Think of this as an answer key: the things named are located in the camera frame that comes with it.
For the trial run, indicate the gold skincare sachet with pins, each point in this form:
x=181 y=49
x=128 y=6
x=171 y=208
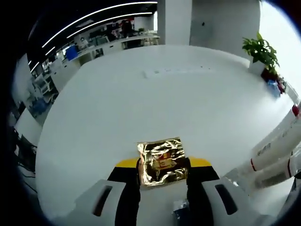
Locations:
x=162 y=162

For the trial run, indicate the blue water jug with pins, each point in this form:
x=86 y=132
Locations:
x=38 y=106

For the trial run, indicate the potted green plant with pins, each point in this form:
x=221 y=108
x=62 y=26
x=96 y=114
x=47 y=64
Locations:
x=261 y=51

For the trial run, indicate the small white skincare tube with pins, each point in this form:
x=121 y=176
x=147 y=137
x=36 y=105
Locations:
x=272 y=174

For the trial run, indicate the white office counter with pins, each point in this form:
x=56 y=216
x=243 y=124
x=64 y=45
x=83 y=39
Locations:
x=138 y=41

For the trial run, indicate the blue bin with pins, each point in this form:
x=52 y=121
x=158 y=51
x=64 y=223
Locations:
x=71 y=53

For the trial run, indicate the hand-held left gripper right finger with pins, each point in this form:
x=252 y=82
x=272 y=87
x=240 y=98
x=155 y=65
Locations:
x=197 y=200

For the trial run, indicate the blue plastic bag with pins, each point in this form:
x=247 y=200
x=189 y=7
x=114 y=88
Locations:
x=274 y=87

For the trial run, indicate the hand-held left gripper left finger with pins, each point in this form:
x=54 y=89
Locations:
x=127 y=200

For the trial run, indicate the large white skincare tube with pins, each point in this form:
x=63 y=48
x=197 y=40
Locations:
x=270 y=150

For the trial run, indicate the small clear sachet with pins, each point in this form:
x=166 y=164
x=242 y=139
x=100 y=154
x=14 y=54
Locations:
x=181 y=212

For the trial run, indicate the ceiling light strip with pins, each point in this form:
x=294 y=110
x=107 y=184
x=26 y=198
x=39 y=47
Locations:
x=94 y=17
x=98 y=24

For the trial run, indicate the red cloth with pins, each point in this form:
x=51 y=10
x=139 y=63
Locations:
x=270 y=75

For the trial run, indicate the white office chair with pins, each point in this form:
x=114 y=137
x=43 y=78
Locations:
x=44 y=83

